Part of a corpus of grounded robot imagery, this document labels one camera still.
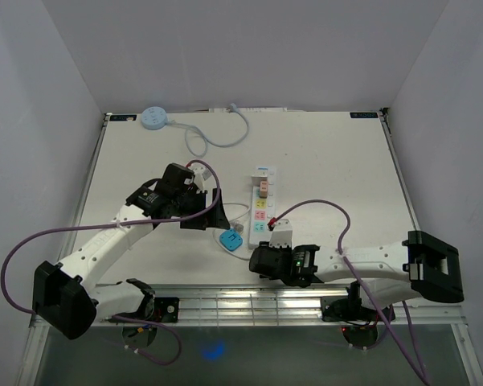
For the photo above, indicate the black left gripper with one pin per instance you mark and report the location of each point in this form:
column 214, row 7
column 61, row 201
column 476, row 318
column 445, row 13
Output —
column 214, row 217

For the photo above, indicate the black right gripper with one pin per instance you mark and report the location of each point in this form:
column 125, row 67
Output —
column 264, row 244

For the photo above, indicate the white multicolour power strip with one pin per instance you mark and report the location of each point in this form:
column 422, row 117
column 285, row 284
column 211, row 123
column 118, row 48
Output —
column 262, row 210

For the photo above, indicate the pink small plug adapter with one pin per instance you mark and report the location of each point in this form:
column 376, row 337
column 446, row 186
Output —
column 263, row 189

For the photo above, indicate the white square charger plug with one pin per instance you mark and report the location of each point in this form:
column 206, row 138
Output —
column 260, row 174

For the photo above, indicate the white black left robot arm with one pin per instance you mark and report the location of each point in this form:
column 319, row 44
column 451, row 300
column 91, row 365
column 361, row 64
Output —
column 68, row 294

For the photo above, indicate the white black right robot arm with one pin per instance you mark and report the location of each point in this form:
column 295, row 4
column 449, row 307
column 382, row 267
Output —
column 422, row 266

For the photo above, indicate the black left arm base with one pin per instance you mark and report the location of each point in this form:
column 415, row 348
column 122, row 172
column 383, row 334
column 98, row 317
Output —
column 141, row 303

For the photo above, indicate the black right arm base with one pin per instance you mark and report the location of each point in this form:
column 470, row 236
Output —
column 360, row 323

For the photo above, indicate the round light blue socket hub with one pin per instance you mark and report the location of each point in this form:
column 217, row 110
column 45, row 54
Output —
column 154, row 118

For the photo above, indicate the black corner label left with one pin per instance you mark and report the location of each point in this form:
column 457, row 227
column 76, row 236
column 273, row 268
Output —
column 123, row 117

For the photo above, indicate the black corner label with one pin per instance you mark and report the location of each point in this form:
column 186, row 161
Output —
column 123, row 117
column 364, row 115

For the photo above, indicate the black corner label right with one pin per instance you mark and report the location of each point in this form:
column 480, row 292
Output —
column 364, row 115

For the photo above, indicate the blue cable winder clip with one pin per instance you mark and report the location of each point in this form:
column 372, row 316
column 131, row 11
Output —
column 231, row 240

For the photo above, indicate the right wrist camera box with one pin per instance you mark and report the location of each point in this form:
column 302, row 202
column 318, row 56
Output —
column 281, row 233

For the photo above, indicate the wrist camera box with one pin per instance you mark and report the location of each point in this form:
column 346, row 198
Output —
column 201, row 174
column 281, row 233

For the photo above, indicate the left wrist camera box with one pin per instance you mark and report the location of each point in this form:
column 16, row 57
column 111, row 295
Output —
column 201, row 174

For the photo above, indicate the aluminium frame rail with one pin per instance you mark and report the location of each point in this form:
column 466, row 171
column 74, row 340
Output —
column 230, row 306

